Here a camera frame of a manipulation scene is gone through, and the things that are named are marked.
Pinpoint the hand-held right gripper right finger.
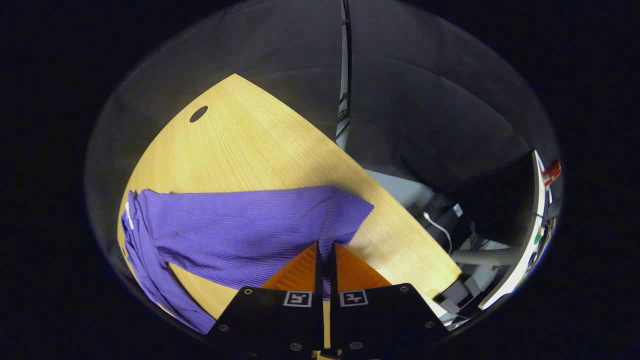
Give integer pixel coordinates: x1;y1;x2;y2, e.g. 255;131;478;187
327;242;451;360

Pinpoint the dark vertical pole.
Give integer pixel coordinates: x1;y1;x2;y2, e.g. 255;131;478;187
336;0;353;151

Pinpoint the gray metal bar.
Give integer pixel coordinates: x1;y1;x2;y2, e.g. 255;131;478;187
450;246;521;267

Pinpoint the small red object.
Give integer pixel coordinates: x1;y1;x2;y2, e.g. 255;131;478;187
542;159;562;187

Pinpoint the purple ribbed jacket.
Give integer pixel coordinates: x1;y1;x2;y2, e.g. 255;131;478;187
120;185;376;335

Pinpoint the white side desk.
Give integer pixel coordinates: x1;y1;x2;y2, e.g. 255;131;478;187
480;150;553;311

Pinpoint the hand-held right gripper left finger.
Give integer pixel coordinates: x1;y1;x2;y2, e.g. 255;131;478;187
207;242;325;360

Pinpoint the white cable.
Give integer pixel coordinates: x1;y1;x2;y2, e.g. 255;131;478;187
423;211;454;255

